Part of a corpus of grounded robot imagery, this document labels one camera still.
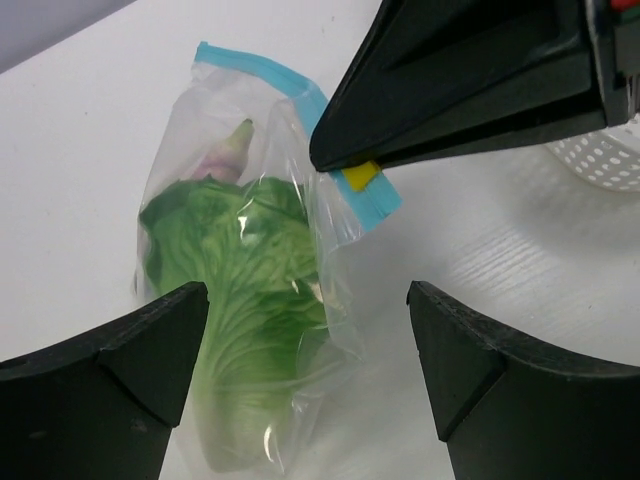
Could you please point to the clear zip top bag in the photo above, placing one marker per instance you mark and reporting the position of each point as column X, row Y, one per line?
column 226, row 88

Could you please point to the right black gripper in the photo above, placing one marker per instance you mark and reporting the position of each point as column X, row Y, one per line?
column 613, row 41

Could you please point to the yellow zip slider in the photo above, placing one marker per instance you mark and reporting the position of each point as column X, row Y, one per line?
column 359, row 177

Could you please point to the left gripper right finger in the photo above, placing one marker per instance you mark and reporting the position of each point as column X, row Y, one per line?
column 510, row 406

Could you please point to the fake purple eggplant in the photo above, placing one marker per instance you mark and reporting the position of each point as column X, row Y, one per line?
column 227, row 160

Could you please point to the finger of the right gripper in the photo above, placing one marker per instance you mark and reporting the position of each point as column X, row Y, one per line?
column 427, row 69

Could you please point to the white perforated basket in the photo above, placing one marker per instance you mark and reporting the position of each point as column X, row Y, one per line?
column 607, row 159

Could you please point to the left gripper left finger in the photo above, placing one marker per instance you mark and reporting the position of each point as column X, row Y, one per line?
column 103, row 404

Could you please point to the fake green lettuce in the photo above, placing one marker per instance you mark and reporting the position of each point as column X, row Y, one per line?
column 252, row 247

